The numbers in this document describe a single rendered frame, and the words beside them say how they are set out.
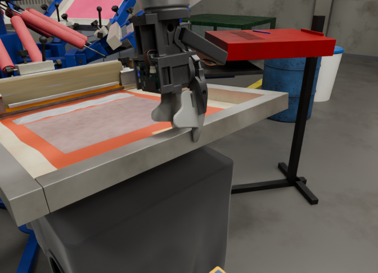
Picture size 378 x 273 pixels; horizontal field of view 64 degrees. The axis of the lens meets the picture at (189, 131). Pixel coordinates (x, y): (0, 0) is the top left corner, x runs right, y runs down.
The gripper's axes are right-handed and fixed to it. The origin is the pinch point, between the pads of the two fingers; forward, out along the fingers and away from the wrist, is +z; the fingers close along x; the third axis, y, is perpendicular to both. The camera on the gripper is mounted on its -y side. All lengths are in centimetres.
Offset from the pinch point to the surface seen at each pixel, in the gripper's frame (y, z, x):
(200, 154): -17.3, 15.5, -17.2
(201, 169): -12.5, 16.3, -11.8
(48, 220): 22.4, 15.5, -18.7
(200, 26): -404, -12, -422
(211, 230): -14.4, 36.0, -12.2
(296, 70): -253, 37, -125
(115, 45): -35, -12, -88
